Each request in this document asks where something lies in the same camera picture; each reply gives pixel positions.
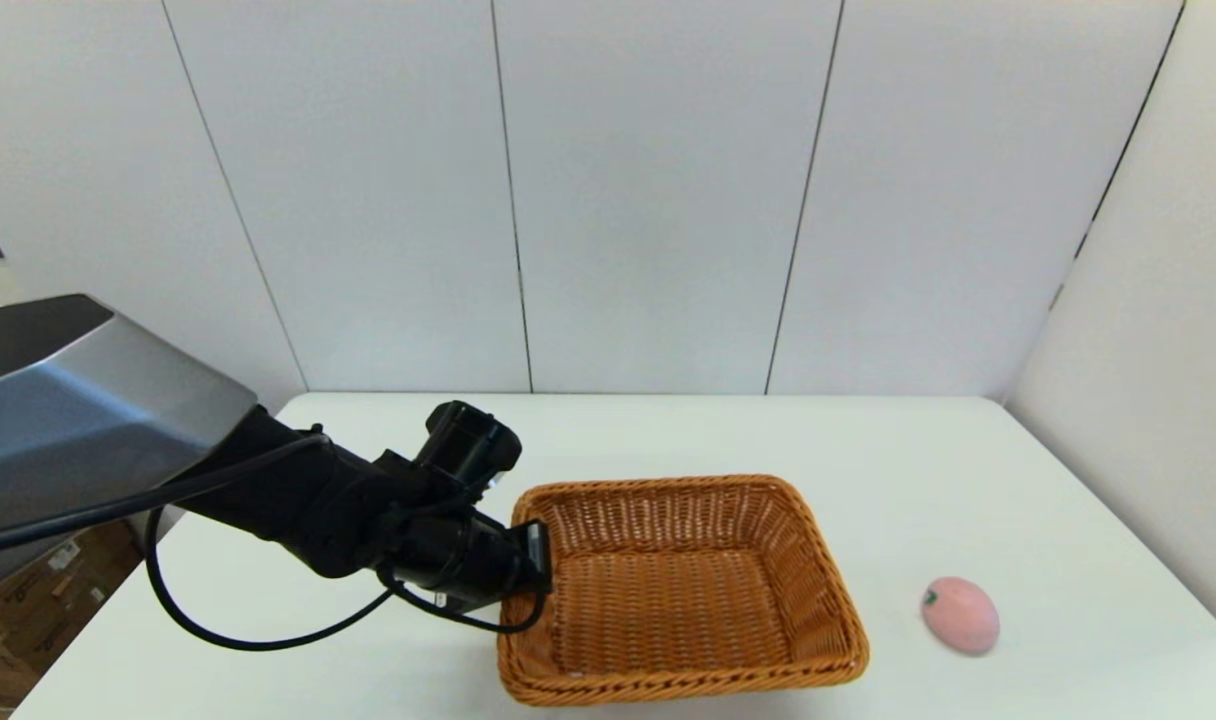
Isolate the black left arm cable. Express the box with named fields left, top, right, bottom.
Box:
left=0, top=430, right=551, bottom=653

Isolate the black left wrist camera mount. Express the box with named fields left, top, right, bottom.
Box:
left=408, top=400, right=523, bottom=501

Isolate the pink peach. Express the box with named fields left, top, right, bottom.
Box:
left=920, top=576, right=1001, bottom=657

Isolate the orange wicker basket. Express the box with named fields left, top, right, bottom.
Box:
left=496, top=474, right=871, bottom=708

